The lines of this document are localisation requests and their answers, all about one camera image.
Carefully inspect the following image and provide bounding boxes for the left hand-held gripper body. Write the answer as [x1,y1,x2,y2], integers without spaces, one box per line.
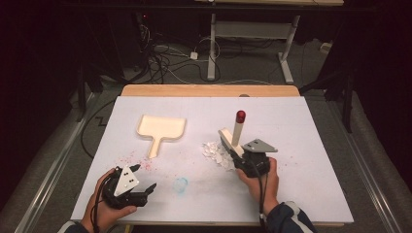
[102,164,150,210]

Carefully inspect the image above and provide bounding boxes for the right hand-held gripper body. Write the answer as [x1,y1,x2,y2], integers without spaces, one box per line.
[234,138,279,179]

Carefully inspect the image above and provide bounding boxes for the pile of white paper scraps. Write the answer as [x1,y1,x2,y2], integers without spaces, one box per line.
[201,140,237,172]

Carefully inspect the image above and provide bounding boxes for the cream brush with red tip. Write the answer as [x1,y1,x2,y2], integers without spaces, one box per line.
[218,110,247,163]

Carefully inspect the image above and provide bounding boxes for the cream dustpan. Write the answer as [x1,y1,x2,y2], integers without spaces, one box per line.
[136,115,188,159]

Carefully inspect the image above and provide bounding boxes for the person's right hand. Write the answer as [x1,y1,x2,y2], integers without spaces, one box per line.
[236,156,280,216]

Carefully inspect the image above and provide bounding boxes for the person's left hand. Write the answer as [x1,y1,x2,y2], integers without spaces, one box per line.
[81,168,138,233]

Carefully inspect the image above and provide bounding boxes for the white foam board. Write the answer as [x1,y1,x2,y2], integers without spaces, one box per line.
[71,95,355,224]

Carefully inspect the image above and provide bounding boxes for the black stand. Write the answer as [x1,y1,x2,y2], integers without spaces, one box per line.
[299,64,356,134]

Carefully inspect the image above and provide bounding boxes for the left hand-held gripper cable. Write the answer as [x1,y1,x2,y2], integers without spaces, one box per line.
[91,174,113,233]

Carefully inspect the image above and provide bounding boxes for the hand-held gripper cable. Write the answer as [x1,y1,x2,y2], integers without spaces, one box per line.
[257,161,270,224]
[91,174,113,233]

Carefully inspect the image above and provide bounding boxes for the right hand-held gripper cable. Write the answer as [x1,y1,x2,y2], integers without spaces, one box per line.
[257,161,270,224]

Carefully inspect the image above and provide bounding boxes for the black floor cable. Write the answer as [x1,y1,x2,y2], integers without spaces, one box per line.
[80,98,116,159]

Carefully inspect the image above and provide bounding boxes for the metal floor rail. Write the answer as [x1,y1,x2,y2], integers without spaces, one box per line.
[14,93,98,233]
[325,98,402,233]

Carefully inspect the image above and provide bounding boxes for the tangle of black cables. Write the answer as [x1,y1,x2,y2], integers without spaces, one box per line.
[139,25,224,85]

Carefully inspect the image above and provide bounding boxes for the white desk frame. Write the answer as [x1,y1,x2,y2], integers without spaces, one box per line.
[193,0,345,85]

